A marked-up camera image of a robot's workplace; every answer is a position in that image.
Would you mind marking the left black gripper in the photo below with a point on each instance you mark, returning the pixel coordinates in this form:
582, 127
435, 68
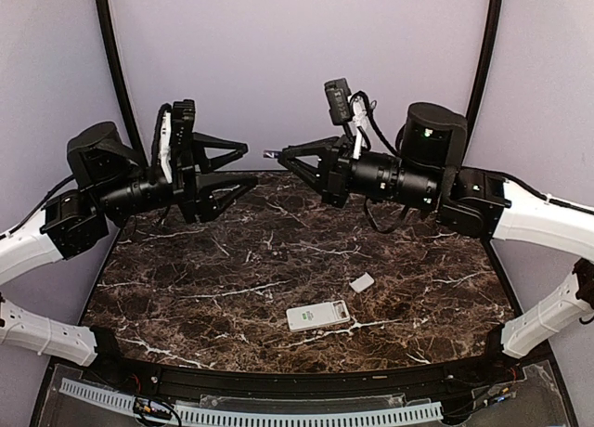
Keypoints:
195, 193

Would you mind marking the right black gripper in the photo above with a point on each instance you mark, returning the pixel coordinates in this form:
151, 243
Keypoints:
331, 178

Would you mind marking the blue AAA battery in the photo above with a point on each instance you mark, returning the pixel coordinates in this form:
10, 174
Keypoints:
271, 154

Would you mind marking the white battery cover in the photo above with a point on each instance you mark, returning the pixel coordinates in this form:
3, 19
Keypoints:
362, 283

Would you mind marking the white remote control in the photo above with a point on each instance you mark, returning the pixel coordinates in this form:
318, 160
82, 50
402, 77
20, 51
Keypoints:
316, 316

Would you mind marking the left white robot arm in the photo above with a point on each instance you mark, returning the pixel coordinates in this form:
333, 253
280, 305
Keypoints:
108, 184

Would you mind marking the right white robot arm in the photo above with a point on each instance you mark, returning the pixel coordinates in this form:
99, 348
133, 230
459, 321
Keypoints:
491, 205

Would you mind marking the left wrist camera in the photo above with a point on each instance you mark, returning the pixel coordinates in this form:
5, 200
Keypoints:
162, 153

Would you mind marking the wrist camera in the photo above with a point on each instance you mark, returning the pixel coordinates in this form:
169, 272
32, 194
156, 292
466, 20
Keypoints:
162, 153
351, 112

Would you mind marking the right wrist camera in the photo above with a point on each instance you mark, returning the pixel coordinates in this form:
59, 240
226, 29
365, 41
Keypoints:
351, 112

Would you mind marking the black curved front rail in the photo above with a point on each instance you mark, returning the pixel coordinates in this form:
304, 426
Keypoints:
450, 380

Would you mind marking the left black frame post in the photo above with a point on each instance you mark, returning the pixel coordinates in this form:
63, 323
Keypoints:
117, 78

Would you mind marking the black frame post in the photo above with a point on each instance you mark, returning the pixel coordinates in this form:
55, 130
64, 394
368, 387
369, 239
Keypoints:
482, 68
117, 78

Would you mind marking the white slotted cable duct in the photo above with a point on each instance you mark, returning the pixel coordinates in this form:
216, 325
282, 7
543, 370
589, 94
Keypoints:
223, 411

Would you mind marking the right black frame post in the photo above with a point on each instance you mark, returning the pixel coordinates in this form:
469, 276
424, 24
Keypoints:
482, 68

